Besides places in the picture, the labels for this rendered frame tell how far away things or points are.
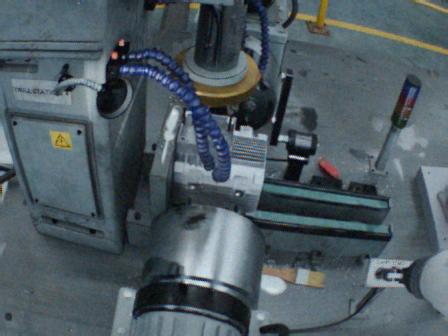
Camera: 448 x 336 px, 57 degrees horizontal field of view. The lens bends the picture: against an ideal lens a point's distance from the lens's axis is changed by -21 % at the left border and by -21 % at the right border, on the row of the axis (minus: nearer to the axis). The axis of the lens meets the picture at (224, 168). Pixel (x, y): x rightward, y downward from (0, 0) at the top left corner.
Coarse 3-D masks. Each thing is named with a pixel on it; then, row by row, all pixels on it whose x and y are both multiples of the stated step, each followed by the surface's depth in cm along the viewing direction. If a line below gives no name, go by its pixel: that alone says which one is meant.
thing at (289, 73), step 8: (288, 72) 115; (288, 80) 116; (288, 88) 118; (280, 96) 122; (288, 96) 120; (280, 104) 122; (280, 112) 125; (272, 120) 129; (280, 120) 127; (272, 128) 131; (280, 128) 129; (272, 136) 132; (280, 136) 133; (272, 144) 134
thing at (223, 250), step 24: (168, 216) 101; (192, 216) 98; (216, 216) 99; (240, 216) 101; (168, 240) 96; (192, 240) 95; (216, 240) 95; (240, 240) 97; (264, 240) 105; (144, 264) 99; (168, 264) 92; (192, 264) 91; (216, 264) 92; (240, 264) 94; (216, 288) 90; (240, 288) 92
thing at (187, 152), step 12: (192, 120) 120; (216, 120) 119; (228, 120) 117; (180, 132) 114; (192, 132) 118; (228, 132) 119; (180, 144) 112; (192, 144) 112; (228, 144) 113; (180, 156) 115; (192, 156) 115; (216, 156) 114
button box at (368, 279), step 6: (366, 258) 108; (372, 258) 105; (378, 258) 106; (366, 264) 107; (372, 264) 104; (378, 264) 104; (384, 264) 104; (390, 264) 104; (396, 264) 104; (402, 264) 104; (408, 264) 104; (366, 270) 105; (372, 270) 104; (366, 276) 104; (372, 276) 104; (360, 282) 108; (366, 282) 103; (372, 282) 103; (378, 282) 103; (384, 282) 103; (390, 282) 103; (396, 282) 104
